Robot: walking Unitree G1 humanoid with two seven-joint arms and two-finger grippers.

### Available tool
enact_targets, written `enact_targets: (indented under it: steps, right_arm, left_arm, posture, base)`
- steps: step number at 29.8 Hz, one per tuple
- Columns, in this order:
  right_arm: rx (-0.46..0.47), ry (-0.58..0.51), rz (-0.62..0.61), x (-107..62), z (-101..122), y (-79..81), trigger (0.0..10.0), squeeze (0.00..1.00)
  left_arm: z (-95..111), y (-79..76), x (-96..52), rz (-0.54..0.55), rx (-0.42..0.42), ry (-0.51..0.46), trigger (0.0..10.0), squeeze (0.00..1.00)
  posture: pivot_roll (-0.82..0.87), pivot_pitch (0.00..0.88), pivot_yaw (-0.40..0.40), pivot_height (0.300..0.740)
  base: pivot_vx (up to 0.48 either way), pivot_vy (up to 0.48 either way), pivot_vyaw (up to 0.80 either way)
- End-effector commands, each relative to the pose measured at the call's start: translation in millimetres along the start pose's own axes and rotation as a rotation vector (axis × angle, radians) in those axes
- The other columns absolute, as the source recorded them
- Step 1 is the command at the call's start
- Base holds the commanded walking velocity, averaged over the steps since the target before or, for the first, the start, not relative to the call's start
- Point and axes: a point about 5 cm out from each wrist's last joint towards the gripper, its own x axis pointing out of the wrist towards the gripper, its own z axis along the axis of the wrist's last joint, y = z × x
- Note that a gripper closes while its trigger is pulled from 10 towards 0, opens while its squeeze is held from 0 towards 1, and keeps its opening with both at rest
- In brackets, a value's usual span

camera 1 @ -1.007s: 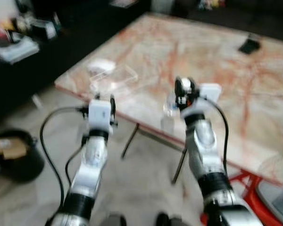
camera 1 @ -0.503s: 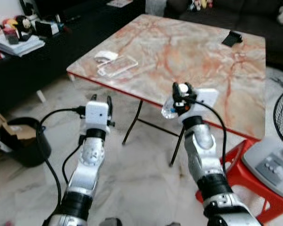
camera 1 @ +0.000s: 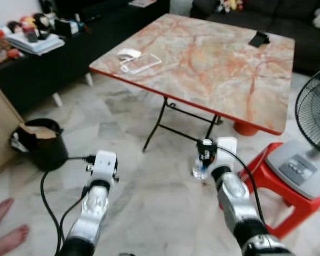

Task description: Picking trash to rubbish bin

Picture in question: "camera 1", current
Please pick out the clear plastic bottle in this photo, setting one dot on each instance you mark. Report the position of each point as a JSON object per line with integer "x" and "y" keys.
{"x": 199, "y": 172}

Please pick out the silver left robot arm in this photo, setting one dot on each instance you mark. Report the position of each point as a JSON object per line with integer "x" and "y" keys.
{"x": 93, "y": 205}

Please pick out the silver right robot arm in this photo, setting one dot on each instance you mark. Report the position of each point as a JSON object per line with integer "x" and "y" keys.
{"x": 236, "y": 197}

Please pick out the black rubbish bin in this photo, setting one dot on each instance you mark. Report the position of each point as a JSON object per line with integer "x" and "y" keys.
{"x": 48, "y": 152}

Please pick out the red round plastic item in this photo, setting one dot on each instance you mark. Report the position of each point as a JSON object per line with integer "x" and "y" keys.
{"x": 246, "y": 128}

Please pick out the brown cardboard piece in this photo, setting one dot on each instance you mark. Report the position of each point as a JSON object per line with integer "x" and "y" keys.
{"x": 40, "y": 133}

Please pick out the marble-top folding table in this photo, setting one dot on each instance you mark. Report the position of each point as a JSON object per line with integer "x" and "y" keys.
{"x": 213, "y": 64}

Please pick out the black grey standing fan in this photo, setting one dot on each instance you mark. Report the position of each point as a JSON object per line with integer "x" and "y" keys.
{"x": 301, "y": 168}

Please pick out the red plastic stool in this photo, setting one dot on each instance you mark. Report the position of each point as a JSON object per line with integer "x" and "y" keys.
{"x": 288, "y": 210}

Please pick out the clear plastic packaging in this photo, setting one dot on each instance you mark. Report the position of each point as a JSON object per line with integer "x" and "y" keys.
{"x": 144, "y": 63}

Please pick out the white crumpled tissue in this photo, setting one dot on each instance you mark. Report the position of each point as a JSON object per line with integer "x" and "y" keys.
{"x": 129, "y": 53}

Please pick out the light wooden cabinet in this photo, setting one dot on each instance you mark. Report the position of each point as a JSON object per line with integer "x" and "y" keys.
{"x": 0, "y": 133}

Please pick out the small black wrapper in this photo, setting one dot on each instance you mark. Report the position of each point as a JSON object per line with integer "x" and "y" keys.
{"x": 259, "y": 38}

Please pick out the long black tv console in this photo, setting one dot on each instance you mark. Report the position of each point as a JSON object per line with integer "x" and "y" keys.
{"x": 96, "y": 37}

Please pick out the cartoon boy plush toy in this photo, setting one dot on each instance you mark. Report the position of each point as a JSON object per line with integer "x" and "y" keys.
{"x": 229, "y": 5}

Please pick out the stack of books and papers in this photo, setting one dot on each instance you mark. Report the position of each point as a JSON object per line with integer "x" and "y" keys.
{"x": 34, "y": 45}

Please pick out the small black box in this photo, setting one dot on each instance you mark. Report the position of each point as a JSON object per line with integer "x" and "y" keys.
{"x": 66, "y": 28}

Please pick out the flat paper sheet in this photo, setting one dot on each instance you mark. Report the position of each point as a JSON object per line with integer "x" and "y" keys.
{"x": 143, "y": 3}

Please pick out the black-haired doll figurine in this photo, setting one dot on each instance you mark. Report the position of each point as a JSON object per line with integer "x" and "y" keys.
{"x": 42, "y": 22}

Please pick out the red yellow doll figurine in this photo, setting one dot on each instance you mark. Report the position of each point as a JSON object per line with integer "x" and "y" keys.
{"x": 28, "y": 25}

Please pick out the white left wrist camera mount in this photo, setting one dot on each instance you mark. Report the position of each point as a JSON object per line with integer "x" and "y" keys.
{"x": 103, "y": 162}

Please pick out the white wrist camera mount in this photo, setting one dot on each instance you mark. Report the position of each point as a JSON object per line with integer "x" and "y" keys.
{"x": 226, "y": 149}
{"x": 103, "y": 162}

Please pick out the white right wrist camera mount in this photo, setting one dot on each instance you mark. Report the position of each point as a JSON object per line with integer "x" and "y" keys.
{"x": 226, "y": 149}

